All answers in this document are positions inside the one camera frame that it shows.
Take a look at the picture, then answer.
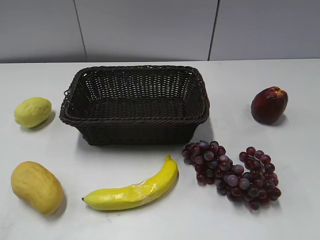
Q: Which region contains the dark woven wicker basket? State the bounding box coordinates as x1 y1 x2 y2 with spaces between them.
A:
59 65 210 146

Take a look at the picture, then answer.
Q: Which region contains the yellow mango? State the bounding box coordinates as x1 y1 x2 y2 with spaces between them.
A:
11 161 64 216

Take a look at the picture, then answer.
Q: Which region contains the purple grape bunch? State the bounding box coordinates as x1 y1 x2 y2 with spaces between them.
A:
181 140 282 211

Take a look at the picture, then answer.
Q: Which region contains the green lemon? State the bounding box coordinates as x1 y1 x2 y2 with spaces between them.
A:
14 97 52 128

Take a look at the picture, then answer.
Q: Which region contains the yellow banana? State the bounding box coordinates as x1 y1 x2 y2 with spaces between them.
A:
81 155 179 211

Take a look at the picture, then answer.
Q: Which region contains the red apple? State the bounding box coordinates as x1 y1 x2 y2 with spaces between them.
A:
250 86 289 125

